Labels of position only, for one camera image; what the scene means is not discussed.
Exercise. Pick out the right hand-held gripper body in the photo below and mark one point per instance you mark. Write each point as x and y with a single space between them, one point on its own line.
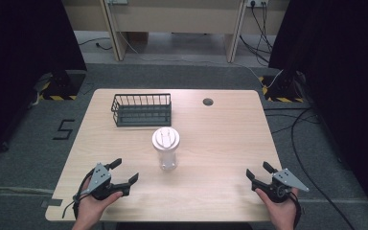
281 187

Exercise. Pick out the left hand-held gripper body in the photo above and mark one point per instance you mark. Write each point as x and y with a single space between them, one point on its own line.
99 179

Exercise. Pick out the person's right hand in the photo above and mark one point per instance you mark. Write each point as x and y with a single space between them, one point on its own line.
279 212

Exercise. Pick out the person's left hand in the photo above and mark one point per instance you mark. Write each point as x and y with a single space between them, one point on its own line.
92 206

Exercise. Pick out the clear bottle with white lid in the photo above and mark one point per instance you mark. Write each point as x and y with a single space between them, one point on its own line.
165 143

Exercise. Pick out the grey tape piece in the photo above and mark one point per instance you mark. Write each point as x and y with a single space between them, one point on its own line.
51 202

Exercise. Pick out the black stand base striped tape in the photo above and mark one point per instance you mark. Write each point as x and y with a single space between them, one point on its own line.
64 84
282 87

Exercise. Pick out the black curtain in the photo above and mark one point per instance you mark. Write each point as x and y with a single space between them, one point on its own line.
19 64
341 80

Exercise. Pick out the beige wooden desk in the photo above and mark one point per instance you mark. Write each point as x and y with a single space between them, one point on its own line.
179 17

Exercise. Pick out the white power strip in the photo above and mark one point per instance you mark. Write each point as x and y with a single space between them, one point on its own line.
117 1

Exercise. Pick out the white wall power outlet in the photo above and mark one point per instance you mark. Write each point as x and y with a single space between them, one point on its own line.
257 2

